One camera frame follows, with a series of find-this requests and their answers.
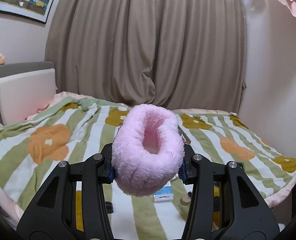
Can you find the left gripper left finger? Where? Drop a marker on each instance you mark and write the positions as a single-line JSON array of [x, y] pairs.
[[70, 204]]

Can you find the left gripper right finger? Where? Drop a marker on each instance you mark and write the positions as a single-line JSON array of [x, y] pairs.
[[225, 204]]

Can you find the blue white barcode box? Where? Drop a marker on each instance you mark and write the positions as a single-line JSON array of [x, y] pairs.
[[165, 194]]

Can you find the pink fluffy scrunchie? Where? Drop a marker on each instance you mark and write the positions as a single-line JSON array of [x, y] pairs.
[[147, 151]]

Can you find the small black round jar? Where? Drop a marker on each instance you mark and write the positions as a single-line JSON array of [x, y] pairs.
[[109, 207]]

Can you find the small wooden round lid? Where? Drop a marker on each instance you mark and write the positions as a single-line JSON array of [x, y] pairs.
[[185, 200]]

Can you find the floral striped fleece blanket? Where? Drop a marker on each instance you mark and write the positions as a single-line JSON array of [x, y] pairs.
[[140, 217]]

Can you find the pink teal cardboard box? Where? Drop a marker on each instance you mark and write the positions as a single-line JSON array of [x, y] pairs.
[[184, 136]]

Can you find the white headboard cushion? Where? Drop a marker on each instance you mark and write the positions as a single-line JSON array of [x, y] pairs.
[[21, 95]]

